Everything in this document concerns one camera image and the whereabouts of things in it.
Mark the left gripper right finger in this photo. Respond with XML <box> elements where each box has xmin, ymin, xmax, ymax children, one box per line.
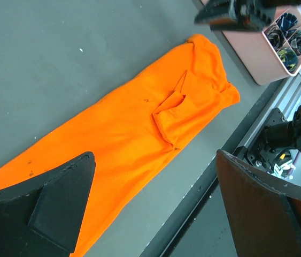
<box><xmin>216</xmin><ymin>150</ymin><xmax>301</xmax><ymax>256</ymax></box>

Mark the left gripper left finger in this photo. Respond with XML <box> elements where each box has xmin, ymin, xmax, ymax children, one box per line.
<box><xmin>0</xmin><ymin>152</ymin><xmax>96</xmax><ymax>256</ymax></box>

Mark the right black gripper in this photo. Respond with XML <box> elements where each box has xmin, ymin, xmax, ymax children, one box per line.
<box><xmin>194</xmin><ymin>0</ymin><xmax>276</xmax><ymax>32</ymax></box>

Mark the orange t shirt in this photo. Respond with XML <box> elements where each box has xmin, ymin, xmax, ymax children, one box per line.
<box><xmin>0</xmin><ymin>34</ymin><xmax>240</xmax><ymax>256</ymax></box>

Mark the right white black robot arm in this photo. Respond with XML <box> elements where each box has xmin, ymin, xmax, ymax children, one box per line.
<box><xmin>195</xmin><ymin>1</ymin><xmax>301</xmax><ymax>152</ymax></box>

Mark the pink compartment organizer tray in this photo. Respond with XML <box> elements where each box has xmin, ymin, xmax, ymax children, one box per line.
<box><xmin>222</xmin><ymin>7</ymin><xmax>301</xmax><ymax>85</ymax></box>

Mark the dark green rolled sock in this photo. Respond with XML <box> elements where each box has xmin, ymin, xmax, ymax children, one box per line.
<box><xmin>277</xmin><ymin>47</ymin><xmax>298</xmax><ymax>72</ymax></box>

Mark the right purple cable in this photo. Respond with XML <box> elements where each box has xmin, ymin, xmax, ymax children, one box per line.
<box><xmin>288</xmin><ymin>148</ymin><xmax>301</xmax><ymax>180</ymax></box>

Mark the aluminium frame rail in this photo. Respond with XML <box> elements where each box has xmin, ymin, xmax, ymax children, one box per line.
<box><xmin>237</xmin><ymin>75</ymin><xmax>301</xmax><ymax>147</ymax></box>

